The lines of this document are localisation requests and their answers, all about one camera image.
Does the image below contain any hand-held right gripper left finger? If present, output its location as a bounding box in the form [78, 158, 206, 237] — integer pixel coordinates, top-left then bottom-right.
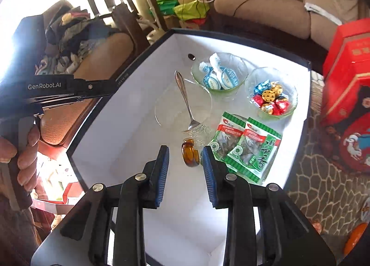
[32, 146, 170, 266]

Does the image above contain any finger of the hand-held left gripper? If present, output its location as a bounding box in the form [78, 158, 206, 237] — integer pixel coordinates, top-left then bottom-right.
[84, 79, 120, 101]

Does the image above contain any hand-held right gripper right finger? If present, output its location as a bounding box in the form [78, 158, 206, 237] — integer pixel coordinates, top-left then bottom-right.
[201, 146, 337, 266]

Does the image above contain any small amber glass cup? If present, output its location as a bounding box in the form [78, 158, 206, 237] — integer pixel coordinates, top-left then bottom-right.
[181, 138, 201, 167]

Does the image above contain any green snack packet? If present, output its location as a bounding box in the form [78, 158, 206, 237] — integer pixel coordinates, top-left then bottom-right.
[212, 112, 250, 165]
[227, 120, 282, 186]

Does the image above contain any white box with black rim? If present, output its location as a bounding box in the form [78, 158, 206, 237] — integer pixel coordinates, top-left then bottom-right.
[33, 29, 313, 266]

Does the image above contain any silver fork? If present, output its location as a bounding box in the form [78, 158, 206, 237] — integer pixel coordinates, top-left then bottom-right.
[174, 71, 202, 133]

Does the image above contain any white blue candy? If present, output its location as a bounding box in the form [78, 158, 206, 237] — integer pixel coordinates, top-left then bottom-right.
[218, 66, 243, 89]
[199, 62, 213, 81]
[209, 53, 224, 71]
[204, 75, 222, 91]

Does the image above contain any pile of foil-wrapped chocolates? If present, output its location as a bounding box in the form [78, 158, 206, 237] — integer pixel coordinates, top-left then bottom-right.
[252, 79, 290, 116]

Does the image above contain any green-tinted glass bowl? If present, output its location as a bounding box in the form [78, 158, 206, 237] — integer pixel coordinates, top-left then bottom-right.
[191, 52, 249, 99]

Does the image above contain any clear glass bowl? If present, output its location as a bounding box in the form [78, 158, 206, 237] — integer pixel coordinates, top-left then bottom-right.
[245, 67, 298, 121]

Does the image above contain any person's left forearm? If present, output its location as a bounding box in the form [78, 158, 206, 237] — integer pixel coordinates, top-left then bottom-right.
[0, 194, 44, 266]

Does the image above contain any person's left hand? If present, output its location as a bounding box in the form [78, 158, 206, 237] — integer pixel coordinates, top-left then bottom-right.
[0, 125, 40, 193]

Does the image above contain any brown padded seat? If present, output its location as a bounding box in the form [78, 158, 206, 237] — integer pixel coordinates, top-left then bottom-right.
[39, 33, 138, 146]

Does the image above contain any pile of clothes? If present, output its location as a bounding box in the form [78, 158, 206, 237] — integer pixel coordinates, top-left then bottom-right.
[43, 6, 119, 77]

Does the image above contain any dark wooden chair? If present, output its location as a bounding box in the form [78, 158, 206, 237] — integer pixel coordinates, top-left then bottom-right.
[87, 0, 151, 61]

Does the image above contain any white floor stand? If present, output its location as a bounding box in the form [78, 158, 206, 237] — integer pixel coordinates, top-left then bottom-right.
[131, 0, 168, 45]

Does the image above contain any red cardboard box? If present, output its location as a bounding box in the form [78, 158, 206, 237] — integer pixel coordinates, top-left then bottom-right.
[30, 181, 84, 214]

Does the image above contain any green bag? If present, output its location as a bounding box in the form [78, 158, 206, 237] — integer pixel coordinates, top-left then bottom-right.
[156, 0, 181, 18]

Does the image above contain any grey white patterned blanket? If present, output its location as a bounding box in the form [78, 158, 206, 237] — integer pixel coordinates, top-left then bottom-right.
[285, 71, 370, 258]

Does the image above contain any yellow-green bag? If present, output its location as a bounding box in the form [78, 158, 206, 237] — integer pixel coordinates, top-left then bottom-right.
[173, 0, 210, 23]

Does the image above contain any orange ceramic pumpkin bowl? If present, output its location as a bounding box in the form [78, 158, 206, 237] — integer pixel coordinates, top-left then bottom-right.
[342, 222, 369, 257]

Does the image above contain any red black printed box lid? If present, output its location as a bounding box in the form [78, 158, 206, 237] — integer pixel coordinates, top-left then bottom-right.
[319, 19, 370, 175]

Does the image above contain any beige sofa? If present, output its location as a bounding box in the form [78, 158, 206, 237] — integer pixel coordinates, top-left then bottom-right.
[214, 0, 365, 41]

